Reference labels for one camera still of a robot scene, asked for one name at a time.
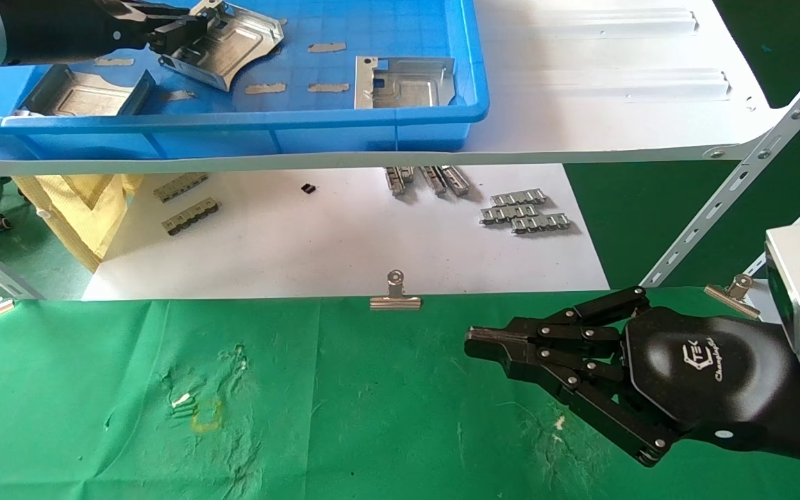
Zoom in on white metal shelf rack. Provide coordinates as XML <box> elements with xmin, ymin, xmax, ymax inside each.
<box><xmin>0</xmin><ymin>0</ymin><xmax>800</xmax><ymax>303</ymax></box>

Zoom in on yellow fabric cloth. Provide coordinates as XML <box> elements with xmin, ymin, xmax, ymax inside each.
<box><xmin>13</xmin><ymin>174</ymin><xmax>145</xmax><ymax>273</ymax></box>

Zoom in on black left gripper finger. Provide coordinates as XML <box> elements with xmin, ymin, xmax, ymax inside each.
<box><xmin>118</xmin><ymin>15</ymin><xmax>210</xmax><ymax>56</ymax></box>
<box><xmin>107</xmin><ymin>0</ymin><xmax>197</xmax><ymax>22</ymax></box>

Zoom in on green table cloth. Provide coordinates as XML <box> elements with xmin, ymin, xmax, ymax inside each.
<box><xmin>0</xmin><ymin>288</ymin><xmax>800</xmax><ymax>500</ymax></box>

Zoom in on silver ridged metal strip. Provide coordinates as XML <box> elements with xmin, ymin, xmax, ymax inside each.
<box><xmin>510</xmin><ymin>213</ymin><xmax>573</xmax><ymax>235</ymax></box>
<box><xmin>480</xmin><ymin>203</ymin><xmax>540</xmax><ymax>224</ymax></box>
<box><xmin>491</xmin><ymin>188</ymin><xmax>548</xmax><ymax>207</ymax></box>

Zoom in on short metal rail piece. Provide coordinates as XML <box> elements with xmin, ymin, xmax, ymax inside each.
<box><xmin>440</xmin><ymin>165</ymin><xmax>472</xmax><ymax>197</ymax></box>
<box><xmin>385</xmin><ymin>167</ymin><xmax>416</xmax><ymax>197</ymax></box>
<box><xmin>419</xmin><ymin>166</ymin><xmax>448</xmax><ymax>197</ymax></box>

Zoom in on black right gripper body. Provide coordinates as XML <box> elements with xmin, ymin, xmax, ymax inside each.
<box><xmin>624</xmin><ymin>308</ymin><xmax>800</xmax><ymax>467</ymax></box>

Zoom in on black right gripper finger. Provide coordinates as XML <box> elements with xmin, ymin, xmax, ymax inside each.
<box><xmin>464</xmin><ymin>285</ymin><xmax>651</xmax><ymax>360</ymax></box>
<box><xmin>503</xmin><ymin>346</ymin><xmax>680</xmax><ymax>468</ymax></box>

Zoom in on dark ridged metal strip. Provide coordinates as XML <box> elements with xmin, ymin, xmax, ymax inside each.
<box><xmin>153</xmin><ymin>173</ymin><xmax>209</xmax><ymax>203</ymax></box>
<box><xmin>162</xmin><ymin>199</ymin><xmax>222</xmax><ymax>236</ymax></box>

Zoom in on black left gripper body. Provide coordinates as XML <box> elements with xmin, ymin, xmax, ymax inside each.
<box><xmin>0</xmin><ymin>0</ymin><xmax>152</xmax><ymax>67</ymax></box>

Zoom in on blue plastic bin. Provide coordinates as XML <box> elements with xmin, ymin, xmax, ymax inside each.
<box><xmin>0</xmin><ymin>0</ymin><xmax>491</xmax><ymax>161</ymax></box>

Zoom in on stamped sheet metal bracket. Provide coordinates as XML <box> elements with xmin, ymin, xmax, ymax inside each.
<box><xmin>159</xmin><ymin>0</ymin><xmax>285</xmax><ymax>92</ymax></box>
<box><xmin>354</xmin><ymin>57</ymin><xmax>456</xmax><ymax>110</ymax></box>
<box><xmin>22</xmin><ymin>65</ymin><xmax>158</xmax><ymax>117</ymax></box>

